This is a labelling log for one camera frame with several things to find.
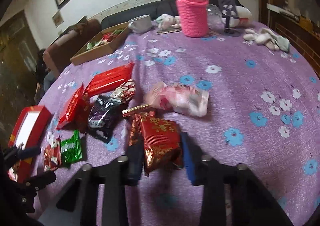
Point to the red white patterned snack packet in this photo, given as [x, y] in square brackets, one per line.
[125, 91]

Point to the brown armchair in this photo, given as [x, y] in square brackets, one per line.
[57, 56]

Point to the dark wooden cabinet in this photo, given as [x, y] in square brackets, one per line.
[18, 65]

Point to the white paper cup bowl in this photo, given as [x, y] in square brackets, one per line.
[244, 18]

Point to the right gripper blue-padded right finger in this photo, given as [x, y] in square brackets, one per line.
[196, 168]

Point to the clear glass jar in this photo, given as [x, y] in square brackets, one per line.
[214, 16]

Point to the large red biscuit packet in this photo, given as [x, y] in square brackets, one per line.
[109, 80]

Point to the grey white ceramic mug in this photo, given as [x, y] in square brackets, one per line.
[141, 24]

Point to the black purple snack packet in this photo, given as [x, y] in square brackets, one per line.
[103, 118]

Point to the black leather sofa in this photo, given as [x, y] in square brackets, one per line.
[154, 9]

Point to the long red snack packet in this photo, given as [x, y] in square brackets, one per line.
[67, 115]

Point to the brown cardboard snack box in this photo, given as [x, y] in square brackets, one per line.
[102, 44]

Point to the pink knitted sleeve bottle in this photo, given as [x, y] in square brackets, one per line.
[193, 17]

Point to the small red floral snack packet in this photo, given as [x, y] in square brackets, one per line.
[52, 156]

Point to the purple floral tablecloth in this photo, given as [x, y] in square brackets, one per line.
[263, 107]

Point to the white plush toy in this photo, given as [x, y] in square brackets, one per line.
[268, 38]

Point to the seated person in background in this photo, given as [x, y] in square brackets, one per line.
[44, 76]

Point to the green snack packet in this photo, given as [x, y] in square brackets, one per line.
[71, 151]

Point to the black phone stand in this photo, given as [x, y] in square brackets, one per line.
[228, 11]

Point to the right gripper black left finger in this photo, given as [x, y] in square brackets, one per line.
[135, 154]

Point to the pink white snack bag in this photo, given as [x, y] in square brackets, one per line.
[180, 98]

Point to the red gift box lid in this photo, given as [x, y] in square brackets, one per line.
[27, 131]

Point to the red gold snack packet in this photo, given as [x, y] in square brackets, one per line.
[161, 138]

